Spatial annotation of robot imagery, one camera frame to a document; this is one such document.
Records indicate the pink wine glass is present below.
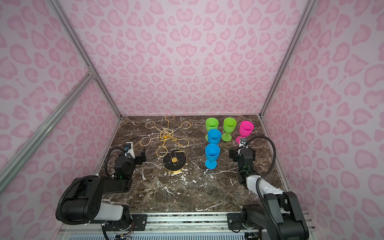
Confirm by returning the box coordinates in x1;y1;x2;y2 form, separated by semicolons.
236;121;255;144

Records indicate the blue wine glass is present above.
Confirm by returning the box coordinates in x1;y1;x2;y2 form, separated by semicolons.
207;129;222;145
205;144;221;170

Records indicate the green wine glass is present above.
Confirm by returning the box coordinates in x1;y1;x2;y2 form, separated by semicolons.
222;118;237;142
206;118;219;133

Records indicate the blue wine glass front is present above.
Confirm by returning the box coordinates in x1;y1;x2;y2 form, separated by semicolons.
207;129;222;145

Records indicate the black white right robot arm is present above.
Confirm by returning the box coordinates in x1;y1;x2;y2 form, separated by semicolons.
229;148;310;240

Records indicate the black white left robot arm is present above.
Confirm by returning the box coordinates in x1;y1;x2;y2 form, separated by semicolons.
56;150;147;229

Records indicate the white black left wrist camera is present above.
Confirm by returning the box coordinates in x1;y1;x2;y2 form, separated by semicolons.
124;142;135;160

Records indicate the gold wire wine glass rack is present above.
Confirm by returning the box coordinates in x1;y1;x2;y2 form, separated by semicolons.
140;114;192;175

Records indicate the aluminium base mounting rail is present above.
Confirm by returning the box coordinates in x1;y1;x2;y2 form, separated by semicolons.
58;211;316;240

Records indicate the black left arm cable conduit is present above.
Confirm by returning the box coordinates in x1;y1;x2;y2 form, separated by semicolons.
56;146;127;226

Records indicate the aluminium frame rail left wall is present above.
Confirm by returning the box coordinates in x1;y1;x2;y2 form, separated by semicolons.
1;71;95;193

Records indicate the aluminium frame corner post right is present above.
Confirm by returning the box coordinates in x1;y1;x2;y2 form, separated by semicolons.
259;0;319;119

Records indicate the aluminium frame corner post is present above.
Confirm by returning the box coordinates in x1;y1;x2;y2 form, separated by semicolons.
259;0;319;119
47;0;123;120

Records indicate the aluminium frame corner post left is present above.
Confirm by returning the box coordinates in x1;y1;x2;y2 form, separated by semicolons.
47;0;123;120

